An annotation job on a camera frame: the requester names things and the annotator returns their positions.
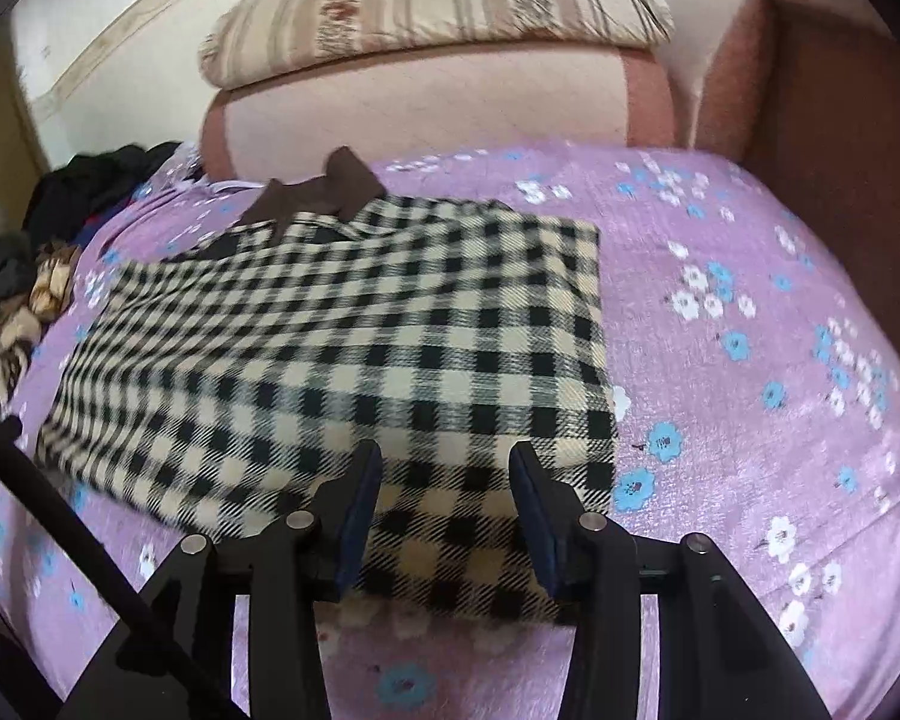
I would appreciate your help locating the pink padded headboard cushion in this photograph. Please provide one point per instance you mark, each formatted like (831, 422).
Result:
(832, 112)
(435, 112)

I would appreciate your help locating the lilac garment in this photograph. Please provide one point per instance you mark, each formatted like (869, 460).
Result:
(210, 180)

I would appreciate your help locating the black beige checkered coat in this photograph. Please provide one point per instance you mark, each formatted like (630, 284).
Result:
(382, 330)

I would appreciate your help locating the beige brown clothes pile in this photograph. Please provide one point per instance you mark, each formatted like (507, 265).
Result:
(15, 337)

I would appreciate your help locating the striped floral pillow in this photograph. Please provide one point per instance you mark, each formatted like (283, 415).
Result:
(435, 7)

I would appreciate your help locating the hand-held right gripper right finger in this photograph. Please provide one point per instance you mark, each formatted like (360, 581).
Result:
(536, 525)

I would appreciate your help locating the purple floral bedsheet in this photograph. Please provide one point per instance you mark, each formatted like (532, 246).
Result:
(720, 390)

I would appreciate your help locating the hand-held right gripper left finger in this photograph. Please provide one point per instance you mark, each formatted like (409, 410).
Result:
(356, 510)

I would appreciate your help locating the wooden wardrobe with glass panel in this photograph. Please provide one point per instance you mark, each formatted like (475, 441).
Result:
(0, 150)

